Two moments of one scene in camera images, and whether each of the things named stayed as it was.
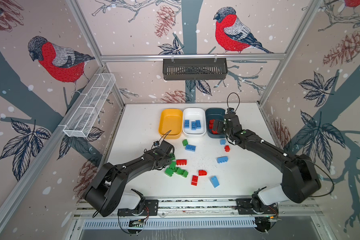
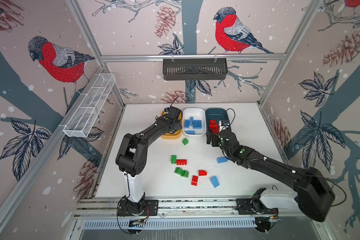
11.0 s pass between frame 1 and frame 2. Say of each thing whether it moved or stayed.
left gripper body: moved
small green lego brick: stayed
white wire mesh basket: stayed
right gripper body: moved
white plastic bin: stayed
